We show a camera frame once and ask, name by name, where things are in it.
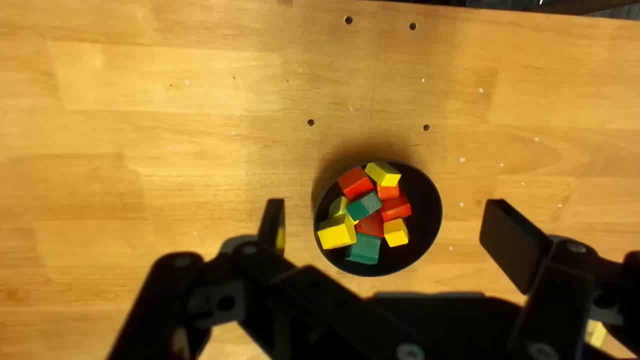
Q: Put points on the black bowl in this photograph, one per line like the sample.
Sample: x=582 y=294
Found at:
x=426 y=221

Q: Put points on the teal wooden block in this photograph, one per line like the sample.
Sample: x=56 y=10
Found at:
x=365 y=250
x=365 y=207

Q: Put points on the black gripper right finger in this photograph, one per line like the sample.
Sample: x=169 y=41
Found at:
x=560 y=293

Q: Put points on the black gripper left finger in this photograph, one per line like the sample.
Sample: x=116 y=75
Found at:
x=201 y=306

